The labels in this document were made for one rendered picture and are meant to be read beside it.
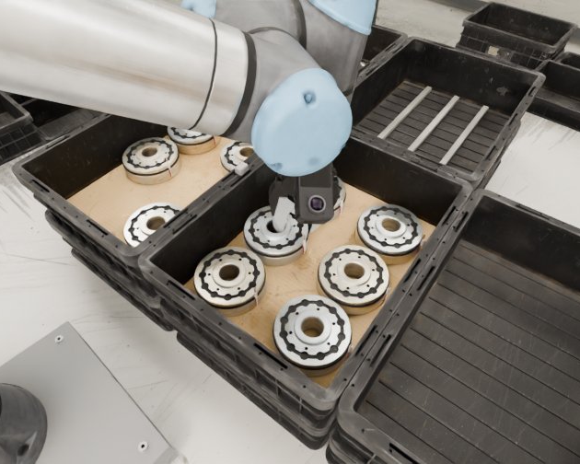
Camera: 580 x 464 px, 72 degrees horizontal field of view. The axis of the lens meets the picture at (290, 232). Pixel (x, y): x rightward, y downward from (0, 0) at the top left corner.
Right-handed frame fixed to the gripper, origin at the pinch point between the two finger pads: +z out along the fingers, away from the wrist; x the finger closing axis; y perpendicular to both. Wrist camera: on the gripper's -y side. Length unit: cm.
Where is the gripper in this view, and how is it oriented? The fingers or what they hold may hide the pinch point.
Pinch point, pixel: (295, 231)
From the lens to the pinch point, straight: 63.6
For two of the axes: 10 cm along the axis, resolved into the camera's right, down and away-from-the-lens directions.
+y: -1.3, -7.6, 6.4
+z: -1.3, 6.5, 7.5
